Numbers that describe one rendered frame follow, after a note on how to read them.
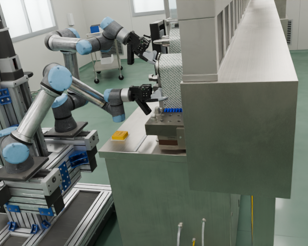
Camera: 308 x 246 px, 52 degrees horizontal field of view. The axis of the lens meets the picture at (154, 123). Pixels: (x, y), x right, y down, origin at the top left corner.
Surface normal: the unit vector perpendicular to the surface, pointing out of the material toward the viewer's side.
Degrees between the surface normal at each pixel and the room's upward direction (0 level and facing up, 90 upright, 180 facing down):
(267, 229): 90
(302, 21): 90
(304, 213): 0
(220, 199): 90
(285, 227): 0
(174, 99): 90
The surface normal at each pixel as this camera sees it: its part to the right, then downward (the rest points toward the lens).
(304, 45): -0.30, 0.42
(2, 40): 0.48, 0.30
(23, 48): 0.95, 0.02
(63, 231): -0.12, -0.91
